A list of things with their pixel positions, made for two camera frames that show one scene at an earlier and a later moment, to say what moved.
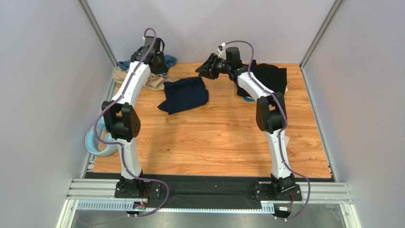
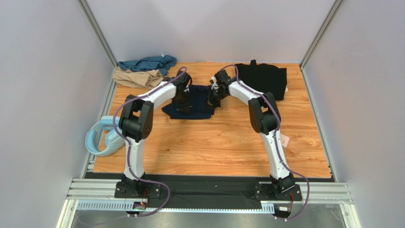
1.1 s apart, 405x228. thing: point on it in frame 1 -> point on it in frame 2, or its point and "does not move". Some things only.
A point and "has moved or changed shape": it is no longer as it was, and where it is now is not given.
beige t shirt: [155, 81] does not move
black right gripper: [212, 65] -> [212, 97]
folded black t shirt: [274, 78] does not move
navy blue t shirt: [184, 94] has moved or changed shape
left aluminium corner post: [97, 33] does not move
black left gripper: [162, 70] -> [185, 107]
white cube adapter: [287, 140] does not move
